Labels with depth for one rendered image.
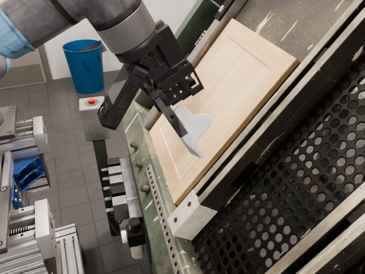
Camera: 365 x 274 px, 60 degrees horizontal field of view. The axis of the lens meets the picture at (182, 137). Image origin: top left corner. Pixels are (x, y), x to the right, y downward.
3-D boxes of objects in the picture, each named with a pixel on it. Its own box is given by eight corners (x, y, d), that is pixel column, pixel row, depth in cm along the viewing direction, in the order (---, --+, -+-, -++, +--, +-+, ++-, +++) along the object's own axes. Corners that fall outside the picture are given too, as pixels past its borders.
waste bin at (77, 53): (108, 77, 401) (102, 33, 369) (115, 92, 367) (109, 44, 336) (69, 83, 386) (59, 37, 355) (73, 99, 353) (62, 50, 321)
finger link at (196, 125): (228, 142, 49) (195, 93, 49) (197, 163, 49) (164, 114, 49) (225, 141, 52) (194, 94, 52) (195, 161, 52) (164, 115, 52)
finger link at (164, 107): (188, 133, 48) (155, 84, 47) (180, 138, 48) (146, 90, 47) (187, 132, 52) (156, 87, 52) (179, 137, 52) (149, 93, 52)
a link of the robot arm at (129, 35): (99, 37, 40) (89, 21, 46) (119, 66, 43) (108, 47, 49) (149, 3, 40) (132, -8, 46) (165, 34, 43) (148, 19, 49)
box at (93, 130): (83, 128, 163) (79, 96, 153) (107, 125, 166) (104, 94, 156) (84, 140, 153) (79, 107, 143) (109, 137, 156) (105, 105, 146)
